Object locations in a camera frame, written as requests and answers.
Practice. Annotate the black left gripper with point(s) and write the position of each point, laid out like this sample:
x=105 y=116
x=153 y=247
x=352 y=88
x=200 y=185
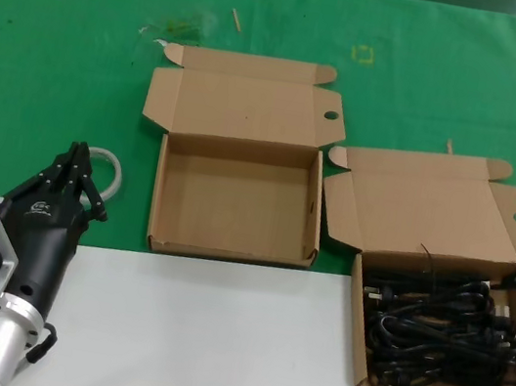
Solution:
x=42 y=236

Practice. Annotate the cardboard box with plain lid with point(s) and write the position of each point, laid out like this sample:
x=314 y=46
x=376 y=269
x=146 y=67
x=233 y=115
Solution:
x=234 y=189

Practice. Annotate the white double-sided tape roll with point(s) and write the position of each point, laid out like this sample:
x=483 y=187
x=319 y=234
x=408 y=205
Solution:
x=115 y=174

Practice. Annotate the green table cloth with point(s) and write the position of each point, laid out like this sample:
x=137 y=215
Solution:
x=64 y=47

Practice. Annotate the clear plastic wrapper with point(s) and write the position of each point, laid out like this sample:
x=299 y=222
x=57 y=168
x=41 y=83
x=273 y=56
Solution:
x=182 y=27

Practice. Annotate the short pale stick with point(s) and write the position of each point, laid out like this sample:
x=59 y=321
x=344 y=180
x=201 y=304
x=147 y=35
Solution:
x=449 y=147

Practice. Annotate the small wooden stick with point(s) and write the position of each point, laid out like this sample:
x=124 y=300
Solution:
x=237 y=20

